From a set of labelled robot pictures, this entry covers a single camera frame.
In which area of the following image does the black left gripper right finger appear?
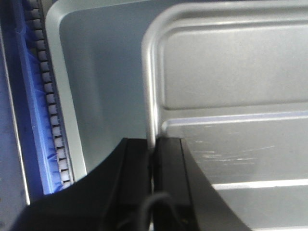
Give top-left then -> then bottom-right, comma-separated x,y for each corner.
154,138 -> 250,231

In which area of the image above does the right shelf roller track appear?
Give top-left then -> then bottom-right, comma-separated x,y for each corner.
16,0 -> 74,194

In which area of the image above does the black cable loop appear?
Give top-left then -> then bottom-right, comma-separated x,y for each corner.
138,192 -> 181,231

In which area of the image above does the ribbed silver metal tray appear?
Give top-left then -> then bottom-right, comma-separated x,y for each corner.
141,0 -> 308,231

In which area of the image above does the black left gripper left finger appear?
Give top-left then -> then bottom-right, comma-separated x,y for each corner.
12,138 -> 151,231

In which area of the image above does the large grey flat tray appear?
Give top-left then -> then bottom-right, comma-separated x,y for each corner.
45,0 -> 172,180

